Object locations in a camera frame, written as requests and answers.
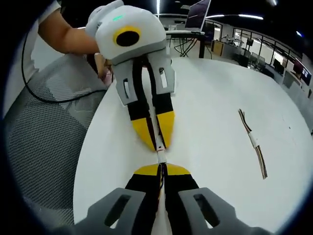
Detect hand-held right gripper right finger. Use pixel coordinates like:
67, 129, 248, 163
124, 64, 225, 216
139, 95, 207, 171
164, 164, 273, 235

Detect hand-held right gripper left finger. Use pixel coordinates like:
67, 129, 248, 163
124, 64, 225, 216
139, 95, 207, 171
61, 164, 162, 235

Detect person's left hand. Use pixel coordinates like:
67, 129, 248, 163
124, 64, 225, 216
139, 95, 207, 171
94, 51, 114, 75

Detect white standing desk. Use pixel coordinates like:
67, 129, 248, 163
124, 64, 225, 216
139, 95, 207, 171
165, 29, 206, 59

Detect wooden cabinet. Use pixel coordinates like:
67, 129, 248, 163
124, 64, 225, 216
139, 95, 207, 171
211, 40, 225, 56

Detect long ceiling light strip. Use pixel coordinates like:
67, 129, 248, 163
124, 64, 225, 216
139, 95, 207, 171
204, 13, 264, 21

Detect grey mesh office chair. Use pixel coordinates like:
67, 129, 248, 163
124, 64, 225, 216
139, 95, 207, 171
3, 55, 115, 227

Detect person's white shirt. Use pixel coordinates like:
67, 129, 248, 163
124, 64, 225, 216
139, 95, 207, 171
23, 4, 62, 83

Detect cables under desk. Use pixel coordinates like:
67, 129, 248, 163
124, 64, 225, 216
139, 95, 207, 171
173, 36, 197, 58

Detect black cable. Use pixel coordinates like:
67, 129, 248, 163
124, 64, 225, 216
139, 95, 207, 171
21, 31, 109, 104

